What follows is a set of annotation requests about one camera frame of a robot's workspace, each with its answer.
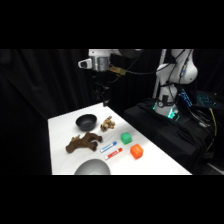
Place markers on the black curtain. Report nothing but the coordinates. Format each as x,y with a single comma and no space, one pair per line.
36,86

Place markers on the black robot stand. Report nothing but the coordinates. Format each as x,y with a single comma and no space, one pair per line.
166,136

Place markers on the blue backlit keyboard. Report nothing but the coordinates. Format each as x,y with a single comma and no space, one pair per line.
206,99

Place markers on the black bowl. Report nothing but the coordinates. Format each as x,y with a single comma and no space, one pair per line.
86,122

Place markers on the small tan plush toy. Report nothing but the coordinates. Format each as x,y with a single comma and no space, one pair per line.
107,124

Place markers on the grey bowl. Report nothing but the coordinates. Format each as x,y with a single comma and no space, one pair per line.
92,167

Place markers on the blue lit device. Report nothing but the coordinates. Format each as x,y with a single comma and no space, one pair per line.
185,97

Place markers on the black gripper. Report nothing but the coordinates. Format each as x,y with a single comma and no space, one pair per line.
100,83

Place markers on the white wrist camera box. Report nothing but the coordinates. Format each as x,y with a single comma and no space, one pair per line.
85,63

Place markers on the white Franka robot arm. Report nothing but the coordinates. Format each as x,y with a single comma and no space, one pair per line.
173,71

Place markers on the red and white marker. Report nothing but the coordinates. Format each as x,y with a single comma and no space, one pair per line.
113,153

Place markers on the small green light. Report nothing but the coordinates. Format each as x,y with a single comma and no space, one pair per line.
172,115

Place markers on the green block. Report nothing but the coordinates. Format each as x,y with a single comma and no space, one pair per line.
126,138

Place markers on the blue and white marker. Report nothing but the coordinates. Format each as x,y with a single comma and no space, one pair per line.
108,146

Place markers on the brown plush dog toy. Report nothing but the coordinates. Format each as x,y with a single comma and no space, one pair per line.
83,142

